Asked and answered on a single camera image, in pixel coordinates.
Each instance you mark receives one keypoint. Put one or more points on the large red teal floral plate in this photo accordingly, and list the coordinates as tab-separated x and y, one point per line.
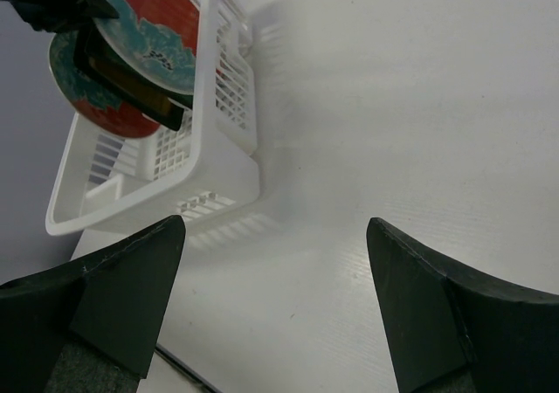
90	98

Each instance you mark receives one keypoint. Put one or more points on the small red teal floral plate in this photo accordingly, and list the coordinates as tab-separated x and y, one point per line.
157	38

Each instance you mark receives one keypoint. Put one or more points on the white plastic dish rack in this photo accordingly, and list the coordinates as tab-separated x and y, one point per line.
204	169

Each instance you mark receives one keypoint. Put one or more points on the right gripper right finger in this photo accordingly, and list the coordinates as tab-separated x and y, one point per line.
452	328

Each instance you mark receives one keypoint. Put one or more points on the black square plate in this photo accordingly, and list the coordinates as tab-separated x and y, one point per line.
98	61

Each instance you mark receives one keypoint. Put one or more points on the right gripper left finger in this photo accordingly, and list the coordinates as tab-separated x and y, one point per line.
91	324

